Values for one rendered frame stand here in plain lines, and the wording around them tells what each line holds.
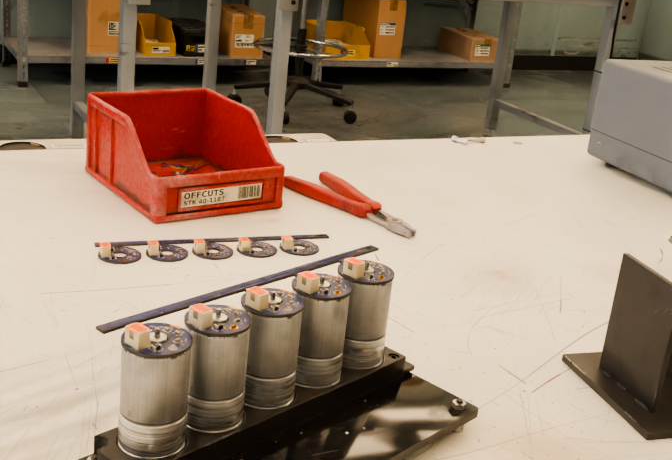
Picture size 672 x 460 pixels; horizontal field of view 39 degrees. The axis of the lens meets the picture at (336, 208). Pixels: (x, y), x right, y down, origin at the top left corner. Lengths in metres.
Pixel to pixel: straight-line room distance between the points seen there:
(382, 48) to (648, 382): 4.57
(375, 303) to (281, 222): 0.24
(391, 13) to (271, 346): 4.64
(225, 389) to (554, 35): 5.85
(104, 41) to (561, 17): 2.95
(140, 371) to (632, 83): 0.62
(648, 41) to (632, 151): 5.74
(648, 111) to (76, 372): 0.56
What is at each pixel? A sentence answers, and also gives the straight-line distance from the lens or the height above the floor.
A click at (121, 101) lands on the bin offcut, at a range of 0.73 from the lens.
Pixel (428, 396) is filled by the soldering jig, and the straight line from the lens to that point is 0.43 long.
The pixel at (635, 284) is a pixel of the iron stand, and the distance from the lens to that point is 0.48.
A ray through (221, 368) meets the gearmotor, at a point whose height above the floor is 0.80.
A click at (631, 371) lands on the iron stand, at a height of 0.76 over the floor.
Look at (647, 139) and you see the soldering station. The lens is 0.86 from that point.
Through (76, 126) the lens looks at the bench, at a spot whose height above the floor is 0.09.
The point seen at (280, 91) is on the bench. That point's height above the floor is 0.35.
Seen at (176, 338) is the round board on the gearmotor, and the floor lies 0.81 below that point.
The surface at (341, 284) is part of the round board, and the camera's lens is 0.40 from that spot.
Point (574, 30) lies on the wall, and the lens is 6.26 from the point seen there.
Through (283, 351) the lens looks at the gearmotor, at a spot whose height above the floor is 0.80.
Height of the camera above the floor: 0.97
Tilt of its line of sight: 19 degrees down
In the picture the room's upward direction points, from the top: 6 degrees clockwise
